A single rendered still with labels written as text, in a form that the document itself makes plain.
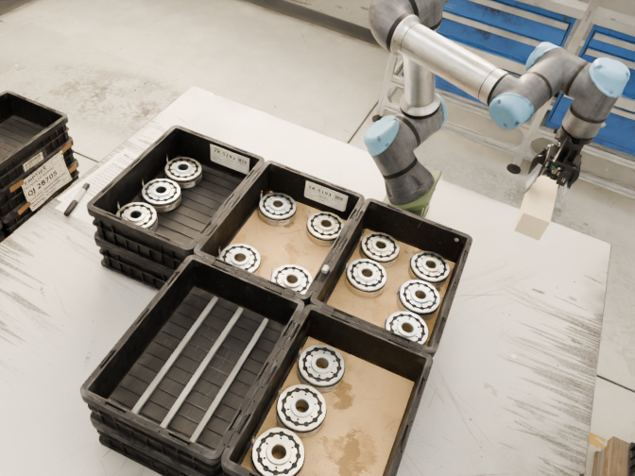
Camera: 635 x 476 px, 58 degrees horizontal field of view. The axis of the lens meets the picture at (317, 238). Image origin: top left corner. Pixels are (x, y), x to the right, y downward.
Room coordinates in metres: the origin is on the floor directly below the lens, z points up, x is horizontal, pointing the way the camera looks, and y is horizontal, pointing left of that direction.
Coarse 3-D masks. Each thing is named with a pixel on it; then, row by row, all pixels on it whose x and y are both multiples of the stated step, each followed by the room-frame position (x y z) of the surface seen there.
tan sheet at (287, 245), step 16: (272, 192) 1.21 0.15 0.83; (304, 208) 1.17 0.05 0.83; (256, 224) 1.08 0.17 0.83; (288, 224) 1.10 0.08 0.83; (304, 224) 1.11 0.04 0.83; (240, 240) 1.01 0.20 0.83; (256, 240) 1.02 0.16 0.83; (272, 240) 1.03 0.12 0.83; (288, 240) 1.04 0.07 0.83; (304, 240) 1.05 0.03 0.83; (272, 256) 0.97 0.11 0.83; (288, 256) 0.98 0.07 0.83; (304, 256) 0.99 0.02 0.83; (320, 256) 1.00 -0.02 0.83; (272, 272) 0.92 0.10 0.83
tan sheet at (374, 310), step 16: (352, 256) 1.02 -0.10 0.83; (400, 256) 1.05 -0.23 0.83; (400, 272) 1.00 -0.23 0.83; (336, 288) 0.90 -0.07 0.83; (384, 288) 0.93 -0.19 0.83; (336, 304) 0.85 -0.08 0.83; (352, 304) 0.86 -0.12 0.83; (368, 304) 0.87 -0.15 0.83; (384, 304) 0.88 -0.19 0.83; (368, 320) 0.82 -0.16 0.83; (384, 320) 0.83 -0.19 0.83; (432, 320) 0.86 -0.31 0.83
